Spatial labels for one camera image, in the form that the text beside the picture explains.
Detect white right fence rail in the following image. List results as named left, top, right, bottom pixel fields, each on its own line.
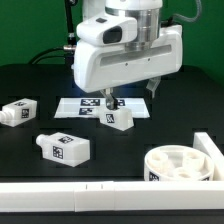
left=193, top=132, right=224, bottom=181

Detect white fence rail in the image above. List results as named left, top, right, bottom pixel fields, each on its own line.
left=0, top=181, right=224, bottom=212
left=193, top=132, right=224, bottom=181

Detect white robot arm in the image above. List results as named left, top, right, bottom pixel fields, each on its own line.
left=74, top=0, right=182, bottom=110

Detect grey corrugated hose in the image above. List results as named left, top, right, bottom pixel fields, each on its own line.
left=166, top=0, right=203, bottom=24

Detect white round stool seat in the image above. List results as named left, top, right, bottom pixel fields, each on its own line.
left=144, top=145, right=214, bottom=181

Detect black cable pole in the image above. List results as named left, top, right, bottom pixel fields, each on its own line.
left=64, top=0, right=78, bottom=65

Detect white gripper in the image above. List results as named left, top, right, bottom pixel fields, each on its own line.
left=73, top=14, right=183, bottom=110

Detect white front fence rail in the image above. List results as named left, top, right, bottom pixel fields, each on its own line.
left=0, top=181, right=224, bottom=212

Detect white paper marker sheet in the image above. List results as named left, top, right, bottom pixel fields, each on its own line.
left=54, top=98, right=150, bottom=118

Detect black floor cables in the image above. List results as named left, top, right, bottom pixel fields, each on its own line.
left=28, top=46, right=73, bottom=65

